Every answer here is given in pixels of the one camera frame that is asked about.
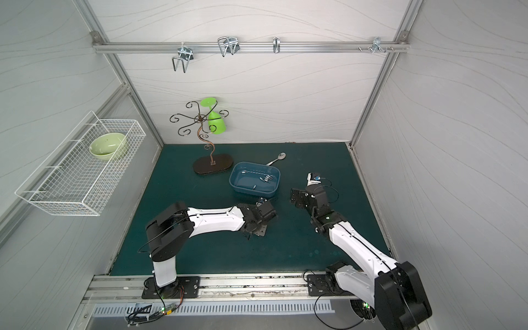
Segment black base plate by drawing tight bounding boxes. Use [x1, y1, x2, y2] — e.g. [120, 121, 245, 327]
[304, 273, 338, 297]
[141, 276, 201, 300]

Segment green plastic goblet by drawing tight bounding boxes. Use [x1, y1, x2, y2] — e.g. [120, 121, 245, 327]
[200, 97, 226, 135]

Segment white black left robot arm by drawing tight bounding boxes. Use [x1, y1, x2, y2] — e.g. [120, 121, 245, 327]
[145, 200, 277, 289]

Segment white slotted cable duct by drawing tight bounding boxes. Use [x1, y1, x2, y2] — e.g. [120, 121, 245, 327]
[93, 298, 335, 318]

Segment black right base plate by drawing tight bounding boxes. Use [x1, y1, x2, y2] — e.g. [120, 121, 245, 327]
[304, 273, 338, 297]

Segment wire bundle with LED board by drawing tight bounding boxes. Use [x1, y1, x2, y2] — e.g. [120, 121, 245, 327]
[125, 284, 184, 325]

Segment aluminium cross rail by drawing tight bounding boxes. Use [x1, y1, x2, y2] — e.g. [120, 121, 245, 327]
[93, 40, 411, 54]

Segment white wire basket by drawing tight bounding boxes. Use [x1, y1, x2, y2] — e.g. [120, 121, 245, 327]
[15, 112, 147, 217]

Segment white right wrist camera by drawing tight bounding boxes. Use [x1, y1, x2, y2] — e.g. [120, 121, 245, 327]
[307, 173, 322, 186]

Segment metal double hook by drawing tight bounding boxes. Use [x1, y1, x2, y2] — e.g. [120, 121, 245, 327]
[172, 43, 194, 73]
[217, 37, 240, 57]

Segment light green ceramic bowl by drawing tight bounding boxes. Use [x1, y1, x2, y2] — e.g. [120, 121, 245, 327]
[89, 133, 128, 162]

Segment blue plastic storage box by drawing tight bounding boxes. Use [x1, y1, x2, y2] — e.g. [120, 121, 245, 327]
[229, 162, 281, 198]

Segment small metal hook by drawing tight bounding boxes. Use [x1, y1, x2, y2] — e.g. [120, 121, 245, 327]
[272, 37, 281, 54]

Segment black cable at right base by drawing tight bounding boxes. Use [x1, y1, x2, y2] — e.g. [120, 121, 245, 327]
[302, 267, 364, 330]

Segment metal spoon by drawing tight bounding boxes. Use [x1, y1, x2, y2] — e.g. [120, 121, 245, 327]
[267, 152, 286, 166]

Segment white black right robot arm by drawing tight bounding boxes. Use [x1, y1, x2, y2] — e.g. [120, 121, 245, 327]
[290, 182, 433, 329]

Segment dark metal scroll cup stand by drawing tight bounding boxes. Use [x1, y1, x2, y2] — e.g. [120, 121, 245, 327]
[169, 101, 234, 175]

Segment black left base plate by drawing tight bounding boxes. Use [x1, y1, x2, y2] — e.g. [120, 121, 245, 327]
[141, 276, 201, 300]

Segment metal double hook left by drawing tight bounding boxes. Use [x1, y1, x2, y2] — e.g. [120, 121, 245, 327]
[172, 43, 194, 73]

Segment metal hook right end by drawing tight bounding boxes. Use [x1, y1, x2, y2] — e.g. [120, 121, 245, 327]
[357, 37, 393, 54]

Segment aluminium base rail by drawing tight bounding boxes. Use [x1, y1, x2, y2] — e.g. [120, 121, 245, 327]
[81, 270, 325, 305]

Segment metal double hook middle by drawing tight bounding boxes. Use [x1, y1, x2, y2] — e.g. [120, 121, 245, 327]
[217, 37, 240, 57]

